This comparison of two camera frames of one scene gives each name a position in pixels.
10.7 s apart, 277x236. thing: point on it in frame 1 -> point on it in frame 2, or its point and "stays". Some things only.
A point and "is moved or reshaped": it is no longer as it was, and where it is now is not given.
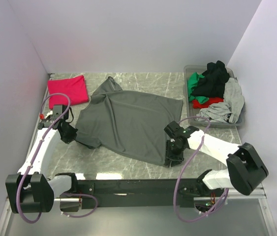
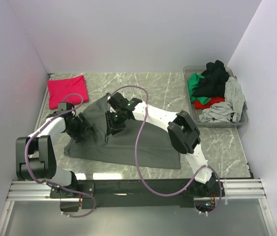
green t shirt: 193,79 stays
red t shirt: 196,104 stays
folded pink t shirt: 75,87 stays
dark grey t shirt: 131,122 is moved or reshaped
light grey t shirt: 230,110 stays
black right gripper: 175,159 -> 111,127
